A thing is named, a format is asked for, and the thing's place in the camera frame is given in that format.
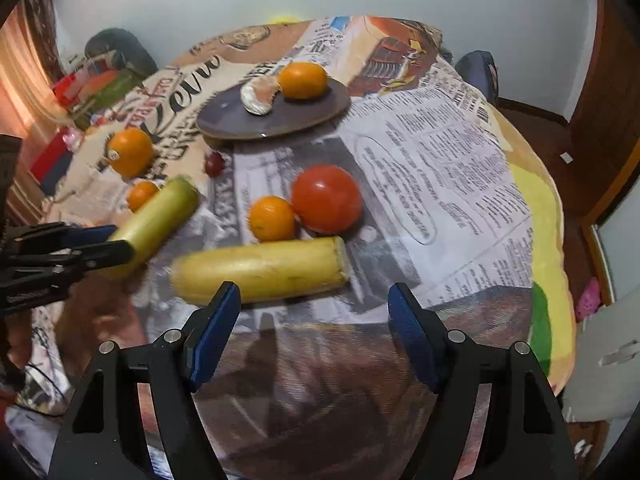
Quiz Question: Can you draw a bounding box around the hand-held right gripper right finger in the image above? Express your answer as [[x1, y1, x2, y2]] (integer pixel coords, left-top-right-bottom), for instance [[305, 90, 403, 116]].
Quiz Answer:
[[387, 282, 581, 480]]

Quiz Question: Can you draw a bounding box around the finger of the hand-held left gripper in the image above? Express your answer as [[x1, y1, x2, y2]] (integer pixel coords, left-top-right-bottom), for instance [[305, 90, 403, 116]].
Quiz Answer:
[[2, 222, 118, 257], [2, 240, 136, 291]]

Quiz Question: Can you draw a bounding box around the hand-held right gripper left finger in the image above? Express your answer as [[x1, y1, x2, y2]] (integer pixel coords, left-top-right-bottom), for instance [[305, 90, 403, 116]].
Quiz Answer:
[[48, 281, 242, 480]]

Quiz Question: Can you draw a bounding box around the small tangerine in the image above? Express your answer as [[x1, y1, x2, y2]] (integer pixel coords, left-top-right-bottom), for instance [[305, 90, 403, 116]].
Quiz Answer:
[[126, 180, 161, 212], [248, 195, 297, 242]]

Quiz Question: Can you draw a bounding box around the yellow-green cucumber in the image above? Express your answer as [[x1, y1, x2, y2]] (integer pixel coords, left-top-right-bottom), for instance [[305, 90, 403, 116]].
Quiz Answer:
[[170, 236, 349, 307], [102, 176, 201, 281]]

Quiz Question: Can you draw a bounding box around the large orange with sticker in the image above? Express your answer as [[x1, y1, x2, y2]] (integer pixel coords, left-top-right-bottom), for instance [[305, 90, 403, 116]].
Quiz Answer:
[[106, 128, 155, 179]]

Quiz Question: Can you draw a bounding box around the red tomato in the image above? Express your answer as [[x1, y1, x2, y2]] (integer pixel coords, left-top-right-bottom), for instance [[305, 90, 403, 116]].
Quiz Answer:
[[291, 164, 363, 234]]

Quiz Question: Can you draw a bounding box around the brown round plate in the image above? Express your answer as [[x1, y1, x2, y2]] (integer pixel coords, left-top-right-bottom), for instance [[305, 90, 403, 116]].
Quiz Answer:
[[196, 80, 352, 140]]

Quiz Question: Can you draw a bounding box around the red and blue box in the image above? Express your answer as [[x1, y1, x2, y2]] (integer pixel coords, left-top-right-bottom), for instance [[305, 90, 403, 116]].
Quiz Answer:
[[30, 137, 73, 196]]

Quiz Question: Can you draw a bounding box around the orange striped curtain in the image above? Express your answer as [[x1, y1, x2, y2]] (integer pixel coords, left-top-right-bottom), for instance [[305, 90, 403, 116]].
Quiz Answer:
[[0, 0, 66, 221]]

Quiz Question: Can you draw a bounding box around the green bag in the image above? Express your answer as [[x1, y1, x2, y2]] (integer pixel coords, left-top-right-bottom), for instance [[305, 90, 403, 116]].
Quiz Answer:
[[70, 70, 146, 128]]

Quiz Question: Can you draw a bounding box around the pink object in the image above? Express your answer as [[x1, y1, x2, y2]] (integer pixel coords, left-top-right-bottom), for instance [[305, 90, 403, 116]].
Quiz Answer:
[[574, 277, 601, 322]]

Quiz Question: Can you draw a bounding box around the whitish peeled fruit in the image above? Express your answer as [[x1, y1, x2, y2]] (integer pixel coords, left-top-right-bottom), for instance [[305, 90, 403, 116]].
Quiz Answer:
[[240, 77, 283, 117]]

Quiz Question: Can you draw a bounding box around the blue chair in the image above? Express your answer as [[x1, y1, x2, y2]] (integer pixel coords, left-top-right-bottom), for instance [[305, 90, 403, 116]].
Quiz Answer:
[[455, 50, 500, 107]]

